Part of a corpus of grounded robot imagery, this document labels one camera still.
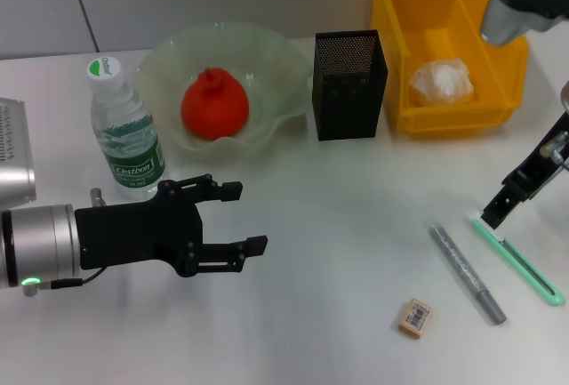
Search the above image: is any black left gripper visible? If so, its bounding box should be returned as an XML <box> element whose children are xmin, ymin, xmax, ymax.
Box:
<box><xmin>74</xmin><ymin>173</ymin><xmax>269</xmax><ymax>278</ymax></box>

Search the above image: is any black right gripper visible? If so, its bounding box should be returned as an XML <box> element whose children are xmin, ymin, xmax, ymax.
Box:
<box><xmin>481</xmin><ymin>111</ymin><xmax>569</xmax><ymax>230</ymax></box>

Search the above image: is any green pen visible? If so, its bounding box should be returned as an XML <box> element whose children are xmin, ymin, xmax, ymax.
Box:
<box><xmin>466</xmin><ymin>209</ymin><xmax>566</xmax><ymax>309</ymax></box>

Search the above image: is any beige eraser with barcode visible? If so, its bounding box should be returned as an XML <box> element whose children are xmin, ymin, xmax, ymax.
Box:
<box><xmin>393</xmin><ymin>298</ymin><xmax>435</xmax><ymax>337</ymax></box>

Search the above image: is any clear green-label water bottle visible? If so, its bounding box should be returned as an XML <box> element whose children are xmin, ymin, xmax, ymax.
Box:
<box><xmin>86</xmin><ymin>56</ymin><xmax>168</xmax><ymax>202</ymax></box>

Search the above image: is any white paper ball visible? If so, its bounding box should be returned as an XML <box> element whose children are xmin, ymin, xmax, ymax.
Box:
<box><xmin>408</xmin><ymin>59</ymin><xmax>476</xmax><ymax>105</ymax></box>

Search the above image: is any grey marker pen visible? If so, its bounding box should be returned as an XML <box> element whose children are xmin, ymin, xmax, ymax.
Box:
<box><xmin>429</xmin><ymin>221</ymin><xmax>508</xmax><ymax>326</ymax></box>

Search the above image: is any translucent wavy fruit plate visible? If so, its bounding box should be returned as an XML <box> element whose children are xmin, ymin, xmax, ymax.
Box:
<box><xmin>135</xmin><ymin>21</ymin><xmax>312</xmax><ymax>164</ymax></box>

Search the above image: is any black mesh pen holder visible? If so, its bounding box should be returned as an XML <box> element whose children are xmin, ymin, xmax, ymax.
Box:
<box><xmin>312</xmin><ymin>29</ymin><xmax>389</xmax><ymax>141</ymax></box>

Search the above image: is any yellow plastic bin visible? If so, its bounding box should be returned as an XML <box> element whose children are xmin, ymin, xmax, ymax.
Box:
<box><xmin>370</xmin><ymin>0</ymin><xmax>530</xmax><ymax>137</ymax></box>

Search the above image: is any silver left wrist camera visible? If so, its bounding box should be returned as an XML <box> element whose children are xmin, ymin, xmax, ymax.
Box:
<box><xmin>0</xmin><ymin>98</ymin><xmax>37</xmax><ymax>204</ymax></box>

